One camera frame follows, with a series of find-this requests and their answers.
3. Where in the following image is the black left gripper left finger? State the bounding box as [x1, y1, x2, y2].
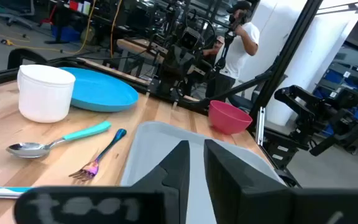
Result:
[131, 139, 191, 224]

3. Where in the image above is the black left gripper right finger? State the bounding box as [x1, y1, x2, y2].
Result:
[203, 139, 293, 224]

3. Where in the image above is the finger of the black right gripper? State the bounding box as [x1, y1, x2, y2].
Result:
[186, 63, 200, 84]
[165, 60, 180, 83]

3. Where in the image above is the pink bowl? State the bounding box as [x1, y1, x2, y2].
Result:
[208, 100, 254, 136]

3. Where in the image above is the blue plate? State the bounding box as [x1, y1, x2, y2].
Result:
[60, 67, 140, 113]

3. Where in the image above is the iridescent fork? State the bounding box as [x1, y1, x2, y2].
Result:
[68, 128, 127, 182]

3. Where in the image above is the white plastic cup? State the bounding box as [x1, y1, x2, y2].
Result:
[16, 64, 76, 124]

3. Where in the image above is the teal handled spoon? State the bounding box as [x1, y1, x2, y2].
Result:
[6, 120, 112, 159]

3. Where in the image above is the grey tray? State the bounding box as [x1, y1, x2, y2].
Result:
[120, 121, 287, 224]

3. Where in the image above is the person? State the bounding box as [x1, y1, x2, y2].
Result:
[205, 0, 260, 100]
[202, 35, 226, 65]

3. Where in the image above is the wooden background table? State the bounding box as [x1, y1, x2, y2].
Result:
[116, 37, 167, 74]

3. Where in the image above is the black table clamp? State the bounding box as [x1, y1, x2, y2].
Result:
[273, 167, 303, 189]
[7, 48, 48, 70]

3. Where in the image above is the blue storage bin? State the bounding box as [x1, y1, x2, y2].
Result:
[50, 24, 81, 43]

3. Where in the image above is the white pillar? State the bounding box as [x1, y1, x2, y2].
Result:
[237, 0, 358, 127]

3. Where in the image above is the shelving rack with blue bins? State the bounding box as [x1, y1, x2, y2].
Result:
[312, 62, 358, 156]

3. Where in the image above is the grey office chair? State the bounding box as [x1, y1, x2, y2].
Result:
[0, 0, 36, 29]

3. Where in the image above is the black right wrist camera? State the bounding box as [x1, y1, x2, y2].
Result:
[180, 27, 202, 50]

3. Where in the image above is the black camera gimbal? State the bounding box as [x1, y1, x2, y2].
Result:
[218, 11, 245, 74]

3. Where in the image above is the silver metal bracket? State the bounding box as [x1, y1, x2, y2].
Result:
[255, 106, 266, 147]

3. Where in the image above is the yellow extension cable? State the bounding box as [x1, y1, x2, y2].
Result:
[0, 0, 98, 55]

